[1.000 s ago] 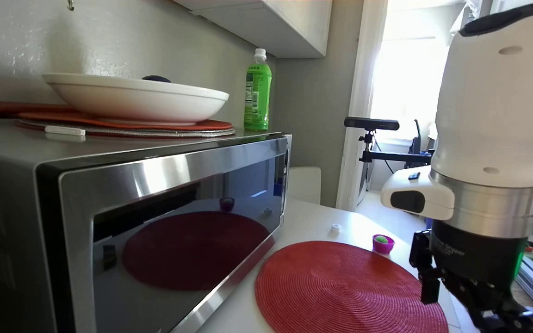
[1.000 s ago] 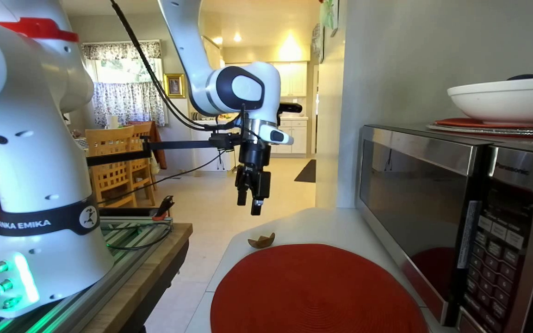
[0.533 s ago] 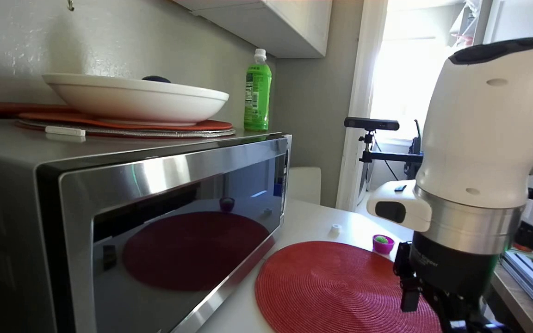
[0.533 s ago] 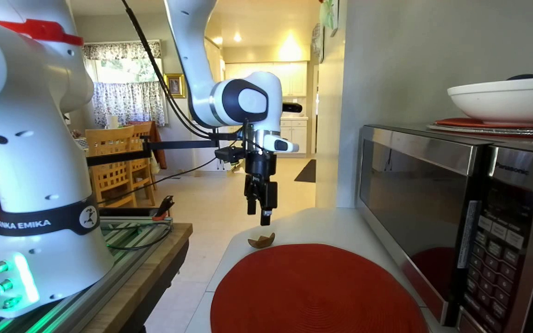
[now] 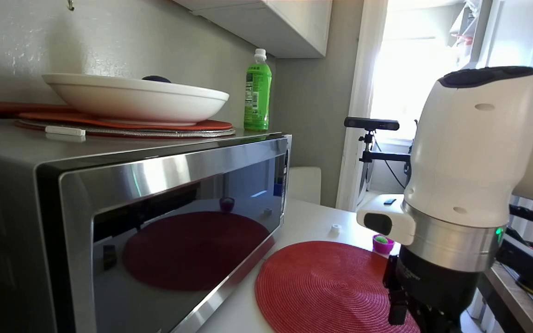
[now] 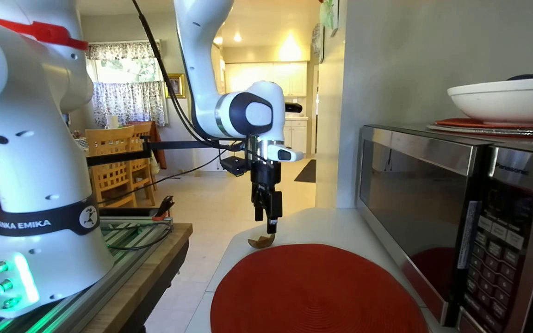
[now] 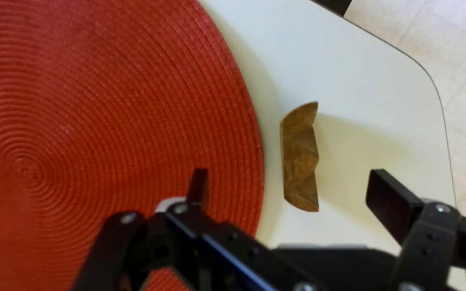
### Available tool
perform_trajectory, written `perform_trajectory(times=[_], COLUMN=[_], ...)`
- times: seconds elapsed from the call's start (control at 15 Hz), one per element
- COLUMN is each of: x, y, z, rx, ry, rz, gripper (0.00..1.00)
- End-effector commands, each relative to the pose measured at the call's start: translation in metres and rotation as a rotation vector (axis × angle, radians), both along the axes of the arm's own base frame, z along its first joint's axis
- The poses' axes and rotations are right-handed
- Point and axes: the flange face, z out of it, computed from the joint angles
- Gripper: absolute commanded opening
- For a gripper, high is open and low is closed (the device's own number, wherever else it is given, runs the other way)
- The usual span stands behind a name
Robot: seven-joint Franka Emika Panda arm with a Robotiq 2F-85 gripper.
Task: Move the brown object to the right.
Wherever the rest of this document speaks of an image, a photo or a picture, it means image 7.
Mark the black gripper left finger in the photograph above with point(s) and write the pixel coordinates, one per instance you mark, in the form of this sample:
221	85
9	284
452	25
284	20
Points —
190	244

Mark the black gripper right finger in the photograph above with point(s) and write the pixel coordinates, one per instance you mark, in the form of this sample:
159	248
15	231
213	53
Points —
433	237

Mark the brown wooden object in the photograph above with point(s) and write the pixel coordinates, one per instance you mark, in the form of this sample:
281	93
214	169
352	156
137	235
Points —
300	156

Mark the red round woven placemat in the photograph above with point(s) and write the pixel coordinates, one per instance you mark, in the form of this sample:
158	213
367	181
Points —
82	108

